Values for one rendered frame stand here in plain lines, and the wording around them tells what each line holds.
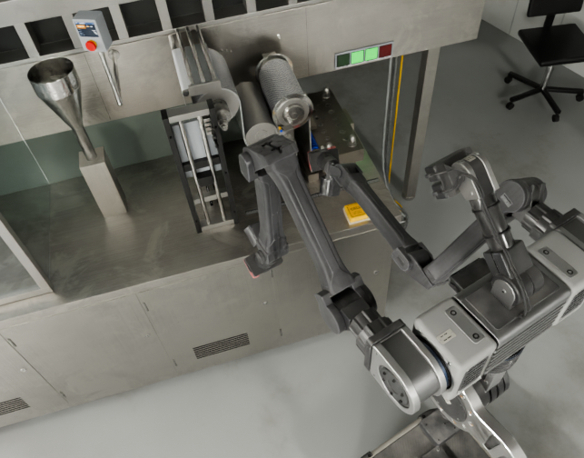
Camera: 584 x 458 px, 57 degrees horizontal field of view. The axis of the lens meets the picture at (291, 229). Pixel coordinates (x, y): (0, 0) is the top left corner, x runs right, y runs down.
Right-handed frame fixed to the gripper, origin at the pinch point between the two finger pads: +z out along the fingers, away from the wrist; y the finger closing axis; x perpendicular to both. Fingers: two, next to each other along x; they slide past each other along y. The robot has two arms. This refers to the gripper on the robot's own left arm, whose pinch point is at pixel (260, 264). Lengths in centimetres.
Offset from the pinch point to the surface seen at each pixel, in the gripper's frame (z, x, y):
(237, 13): 0, -83, -38
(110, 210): 41, -49, 32
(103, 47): -25, -73, 14
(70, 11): -5, -101, 15
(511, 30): 161, -80, -303
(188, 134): -6.8, -46.5, 1.1
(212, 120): -14.9, -44.8, -5.8
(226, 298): 47.1, 1.7, 8.0
